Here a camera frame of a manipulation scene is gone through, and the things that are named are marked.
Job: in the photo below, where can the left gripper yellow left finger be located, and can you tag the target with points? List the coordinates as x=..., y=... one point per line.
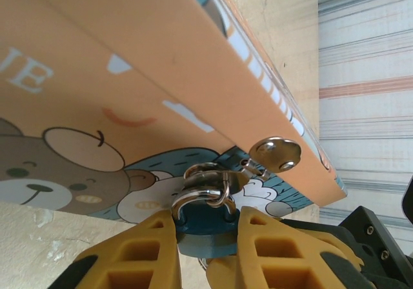
x=129, y=253

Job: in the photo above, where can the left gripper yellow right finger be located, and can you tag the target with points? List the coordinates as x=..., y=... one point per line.
x=245, y=263

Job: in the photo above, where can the teal padlock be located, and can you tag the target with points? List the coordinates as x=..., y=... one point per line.
x=206, y=237

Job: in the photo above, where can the orange LOVE bear tin box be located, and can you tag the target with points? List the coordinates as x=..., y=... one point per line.
x=129, y=60

